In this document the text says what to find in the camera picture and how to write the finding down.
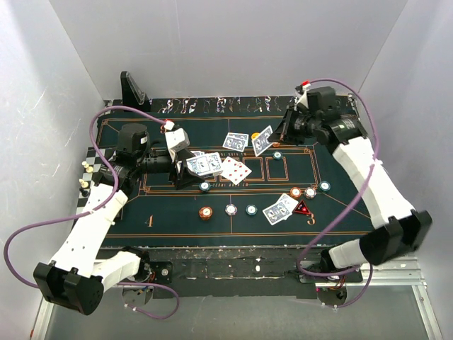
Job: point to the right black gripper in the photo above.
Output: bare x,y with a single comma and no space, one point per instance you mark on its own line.
282,132

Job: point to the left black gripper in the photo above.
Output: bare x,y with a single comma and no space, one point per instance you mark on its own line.
185,178

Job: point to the blue backed playing card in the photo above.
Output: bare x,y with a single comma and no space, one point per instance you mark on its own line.
197,153

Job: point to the green chips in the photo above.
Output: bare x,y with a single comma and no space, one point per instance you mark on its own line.
277,155
205,186
324,186

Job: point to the blue card leaving deck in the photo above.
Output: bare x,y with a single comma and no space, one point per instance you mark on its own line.
260,143

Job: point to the blue white card deck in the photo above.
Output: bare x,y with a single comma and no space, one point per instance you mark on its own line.
209,164

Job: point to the orange red chip stack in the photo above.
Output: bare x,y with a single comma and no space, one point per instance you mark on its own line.
205,213

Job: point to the six of diamonds card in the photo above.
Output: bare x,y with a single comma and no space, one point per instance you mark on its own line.
245,171

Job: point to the peach blue chip stack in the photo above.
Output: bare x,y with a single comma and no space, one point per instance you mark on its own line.
231,209

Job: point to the peach chips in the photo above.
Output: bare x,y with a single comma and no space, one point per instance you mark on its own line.
310,193

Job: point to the red triangular all-in marker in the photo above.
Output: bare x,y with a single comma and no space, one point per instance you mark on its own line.
302,208

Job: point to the green chip stack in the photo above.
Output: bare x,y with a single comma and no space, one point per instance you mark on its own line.
251,209

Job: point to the four of diamonds card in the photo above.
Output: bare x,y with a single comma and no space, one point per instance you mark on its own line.
231,170

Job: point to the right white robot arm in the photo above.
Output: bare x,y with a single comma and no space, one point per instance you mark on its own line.
399,229

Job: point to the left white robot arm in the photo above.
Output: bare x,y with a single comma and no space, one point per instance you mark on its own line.
72,278

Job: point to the green poker table mat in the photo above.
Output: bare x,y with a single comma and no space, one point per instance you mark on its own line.
158,215

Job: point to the black stand with clear panel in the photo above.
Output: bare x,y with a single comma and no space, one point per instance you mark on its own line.
132,95

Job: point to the black white checkerboard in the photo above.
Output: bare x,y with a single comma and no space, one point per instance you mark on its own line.
90,177

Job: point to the black chess piece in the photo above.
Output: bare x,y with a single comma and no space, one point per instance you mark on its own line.
83,192

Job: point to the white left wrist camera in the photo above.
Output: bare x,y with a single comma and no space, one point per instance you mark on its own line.
177,140

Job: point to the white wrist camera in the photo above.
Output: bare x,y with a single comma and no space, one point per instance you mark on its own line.
177,140
302,94

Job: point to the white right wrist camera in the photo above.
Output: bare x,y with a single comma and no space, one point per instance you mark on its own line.
302,94

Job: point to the aluminium mounting rail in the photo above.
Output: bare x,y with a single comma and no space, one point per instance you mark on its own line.
392,302

